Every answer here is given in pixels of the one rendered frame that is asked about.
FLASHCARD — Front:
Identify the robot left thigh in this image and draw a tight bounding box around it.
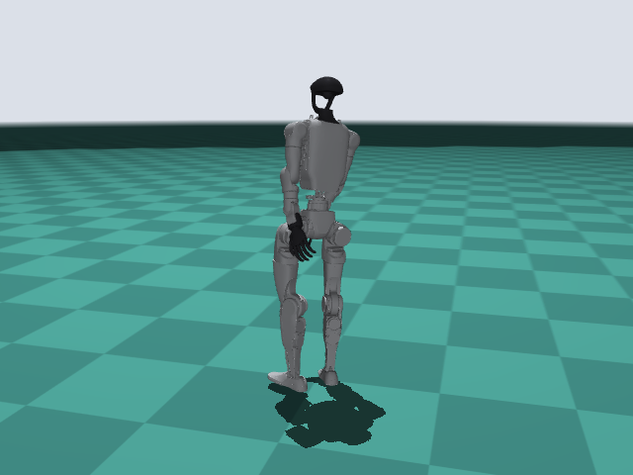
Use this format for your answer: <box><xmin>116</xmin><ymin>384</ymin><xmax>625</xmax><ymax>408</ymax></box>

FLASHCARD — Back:
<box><xmin>273</xmin><ymin>220</ymin><xmax>308</xmax><ymax>317</ymax></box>

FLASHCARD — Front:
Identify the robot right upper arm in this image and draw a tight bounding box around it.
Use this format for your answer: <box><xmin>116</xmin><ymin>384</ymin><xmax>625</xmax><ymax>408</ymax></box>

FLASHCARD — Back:
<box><xmin>340</xmin><ymin>130</ymin><xmax>360</xmax><ymax>186</ymax></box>

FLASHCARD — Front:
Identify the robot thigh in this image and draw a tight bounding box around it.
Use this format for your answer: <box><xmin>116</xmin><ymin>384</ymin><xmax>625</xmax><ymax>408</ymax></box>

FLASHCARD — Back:
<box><xmin>321</xmin><ymin>221</ymin><xmax>351</xmax><ymax>316</ymax></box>
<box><xmin>273</xmin><ymin>220</ymin><xmax>308</xmax><ymax>317</ymax></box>

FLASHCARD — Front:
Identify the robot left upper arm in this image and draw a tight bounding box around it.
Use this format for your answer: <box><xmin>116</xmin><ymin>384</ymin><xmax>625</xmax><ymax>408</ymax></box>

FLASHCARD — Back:
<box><xmin>284</xmin><ymin>122</ymin><xmax>310</xmax><ymax>184</ymax></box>

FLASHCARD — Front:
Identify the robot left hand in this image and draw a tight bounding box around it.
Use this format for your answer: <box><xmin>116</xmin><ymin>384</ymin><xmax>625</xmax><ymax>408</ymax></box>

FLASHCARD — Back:
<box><xmin>287</xmin><ymin>213</ymin><xmax>317</xmax><ymax>261</ymax></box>

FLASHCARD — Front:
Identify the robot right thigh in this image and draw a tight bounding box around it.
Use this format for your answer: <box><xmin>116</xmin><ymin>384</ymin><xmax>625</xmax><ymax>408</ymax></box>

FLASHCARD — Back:
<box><xmin>321</xmin><ymin>221</ymin><xmax>351</xmax><ymax>316</ymax></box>

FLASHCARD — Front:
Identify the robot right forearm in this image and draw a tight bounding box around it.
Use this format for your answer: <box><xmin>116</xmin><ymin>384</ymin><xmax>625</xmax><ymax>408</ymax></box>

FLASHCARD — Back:
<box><xmin>323</xmin><ymin>183</ymin><xmax>345</xmax><ymax>209</ymax></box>

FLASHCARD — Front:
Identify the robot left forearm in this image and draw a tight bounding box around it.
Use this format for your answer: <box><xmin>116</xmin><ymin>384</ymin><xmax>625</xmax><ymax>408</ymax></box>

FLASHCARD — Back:
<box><xmin>280</xmin><ymin>168</ymin><xmax>303</xmax><ymax>225</ymax></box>

